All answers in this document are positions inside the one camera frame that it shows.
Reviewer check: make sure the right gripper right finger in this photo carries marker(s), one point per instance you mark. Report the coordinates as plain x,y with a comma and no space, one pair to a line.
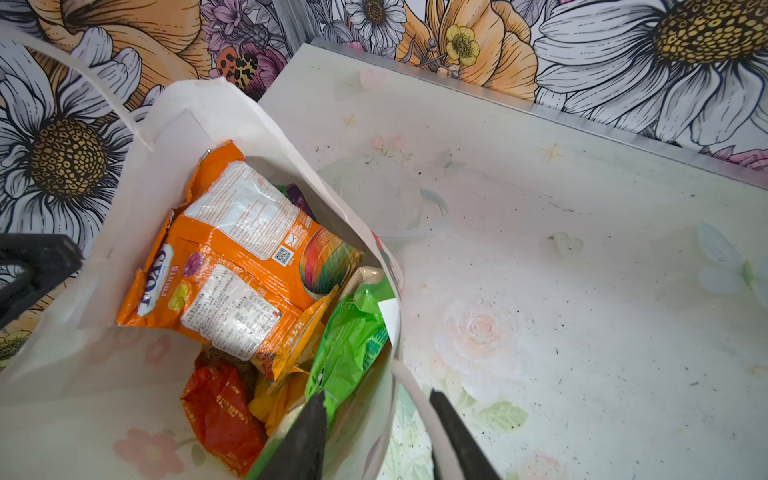
473,463

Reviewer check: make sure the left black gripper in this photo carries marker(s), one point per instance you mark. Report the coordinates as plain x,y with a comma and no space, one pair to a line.
32,265

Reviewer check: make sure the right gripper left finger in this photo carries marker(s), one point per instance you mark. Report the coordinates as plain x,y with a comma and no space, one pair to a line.
300,454

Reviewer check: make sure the small red snack packet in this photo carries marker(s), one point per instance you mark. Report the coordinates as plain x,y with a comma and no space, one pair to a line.
215,401

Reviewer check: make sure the green Lays chips bag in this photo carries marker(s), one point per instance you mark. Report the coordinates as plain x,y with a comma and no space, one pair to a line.
352,368

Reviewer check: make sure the white paper gift bag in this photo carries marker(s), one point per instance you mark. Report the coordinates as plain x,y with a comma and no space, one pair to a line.
87,399

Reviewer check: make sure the orange white snack bag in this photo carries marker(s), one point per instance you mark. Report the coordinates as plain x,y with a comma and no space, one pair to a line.
238,266

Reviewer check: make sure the yellow mango snack bag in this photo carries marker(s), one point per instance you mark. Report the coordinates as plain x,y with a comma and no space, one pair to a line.
272,401

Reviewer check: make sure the purple snack bag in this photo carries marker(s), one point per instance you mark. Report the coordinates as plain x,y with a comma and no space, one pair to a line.
295,195

